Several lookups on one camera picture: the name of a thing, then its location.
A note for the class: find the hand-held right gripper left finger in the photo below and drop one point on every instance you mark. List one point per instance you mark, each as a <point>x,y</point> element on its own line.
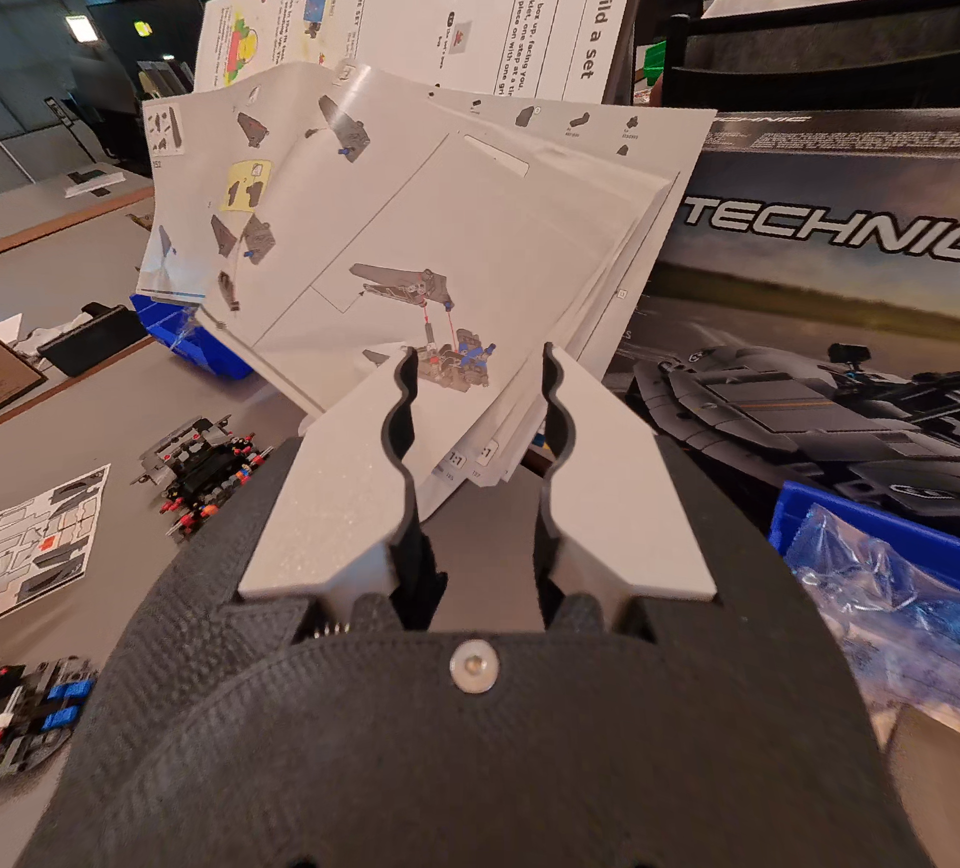
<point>330,493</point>

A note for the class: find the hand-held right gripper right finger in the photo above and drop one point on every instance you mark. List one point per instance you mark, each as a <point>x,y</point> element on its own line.
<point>630,500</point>

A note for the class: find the small black lego subassembly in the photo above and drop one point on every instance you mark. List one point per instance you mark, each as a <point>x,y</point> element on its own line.
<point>45,714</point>

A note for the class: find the large lego car chassis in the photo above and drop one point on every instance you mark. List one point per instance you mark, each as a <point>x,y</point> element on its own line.
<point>199,466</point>

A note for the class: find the dark lego set box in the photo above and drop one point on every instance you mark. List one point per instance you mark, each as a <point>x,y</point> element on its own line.
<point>810,328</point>

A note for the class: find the lego sticker sheet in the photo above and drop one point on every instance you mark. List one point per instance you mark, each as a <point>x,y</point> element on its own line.
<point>45,545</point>

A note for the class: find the clear plastic bag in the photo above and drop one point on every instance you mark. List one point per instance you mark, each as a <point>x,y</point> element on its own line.
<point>885,605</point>

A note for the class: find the black tray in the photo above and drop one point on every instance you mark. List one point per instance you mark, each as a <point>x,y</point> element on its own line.
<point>94,343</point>

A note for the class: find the open instruction booklet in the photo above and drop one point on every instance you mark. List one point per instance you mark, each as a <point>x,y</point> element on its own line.
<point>450,207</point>

